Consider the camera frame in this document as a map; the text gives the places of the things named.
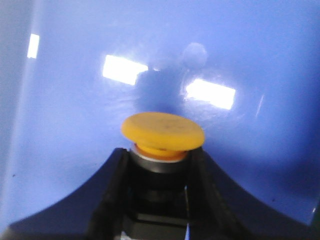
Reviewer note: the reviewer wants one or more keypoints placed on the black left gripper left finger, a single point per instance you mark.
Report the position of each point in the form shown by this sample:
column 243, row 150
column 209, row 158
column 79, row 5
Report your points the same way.
column 94, row 211

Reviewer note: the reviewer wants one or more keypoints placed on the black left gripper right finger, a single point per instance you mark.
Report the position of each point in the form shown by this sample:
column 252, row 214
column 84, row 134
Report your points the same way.
column 220, row 209

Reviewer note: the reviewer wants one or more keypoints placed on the yellow push button switch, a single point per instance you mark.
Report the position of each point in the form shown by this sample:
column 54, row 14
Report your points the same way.
column 159, row 164

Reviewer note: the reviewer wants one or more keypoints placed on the blue plastic bin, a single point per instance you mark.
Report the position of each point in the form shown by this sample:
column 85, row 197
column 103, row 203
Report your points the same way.
column 247, row 71

